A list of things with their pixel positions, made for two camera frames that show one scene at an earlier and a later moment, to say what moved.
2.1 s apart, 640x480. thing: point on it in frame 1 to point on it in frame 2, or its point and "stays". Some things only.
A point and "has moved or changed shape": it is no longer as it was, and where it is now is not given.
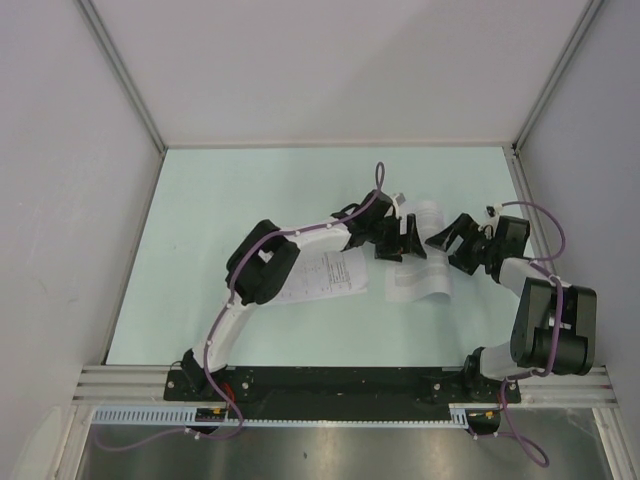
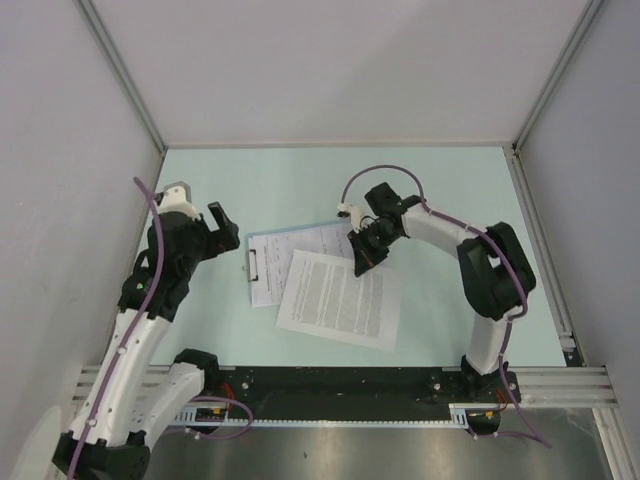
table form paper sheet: [326, 273] has moved or changed shape
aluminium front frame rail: [144, 384] stays
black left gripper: [412, 245] to [225, 238]
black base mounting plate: [341, 393] stays
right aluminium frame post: [583, 24] stays
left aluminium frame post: [95, 23] stays
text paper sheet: [415, 276] to [325, 296]
